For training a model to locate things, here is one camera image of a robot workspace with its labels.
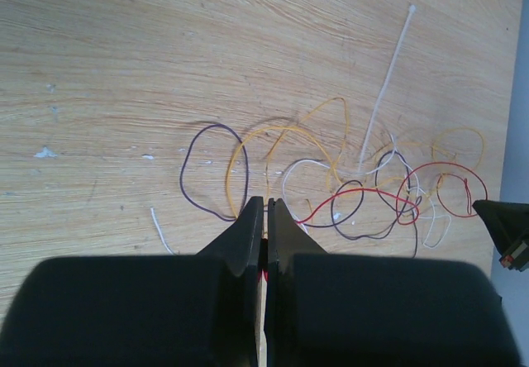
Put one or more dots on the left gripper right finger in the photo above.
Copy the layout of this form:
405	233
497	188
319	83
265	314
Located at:
326	309

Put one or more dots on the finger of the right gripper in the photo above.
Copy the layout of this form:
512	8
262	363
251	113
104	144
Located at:
507	225

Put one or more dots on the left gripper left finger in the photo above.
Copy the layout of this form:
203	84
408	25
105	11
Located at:
151	310

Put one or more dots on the white zip tie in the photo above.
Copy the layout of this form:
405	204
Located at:
411	11

